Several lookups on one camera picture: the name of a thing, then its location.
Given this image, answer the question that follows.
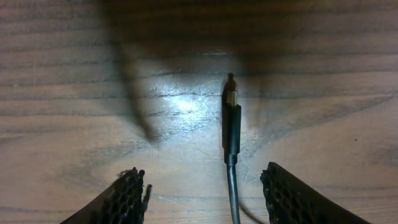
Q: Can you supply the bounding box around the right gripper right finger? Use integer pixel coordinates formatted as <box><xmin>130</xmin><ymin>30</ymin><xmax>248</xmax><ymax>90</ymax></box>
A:
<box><xmin>261</xmin><ymin>162</ymin><xmax>369</xmax><ymax>224</ymax></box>

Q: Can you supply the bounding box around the black charger cable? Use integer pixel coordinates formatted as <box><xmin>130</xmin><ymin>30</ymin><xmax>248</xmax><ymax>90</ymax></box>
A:
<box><xmin>221</xmin><ymin>72</ymin><xmax>265</xmax><ymax>224</ymax></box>

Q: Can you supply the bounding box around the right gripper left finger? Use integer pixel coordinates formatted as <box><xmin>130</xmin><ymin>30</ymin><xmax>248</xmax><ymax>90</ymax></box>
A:
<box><xmin>60</xmin><ymin>168</ymin><xmax>152</xmax><ymax>224</ymax></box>

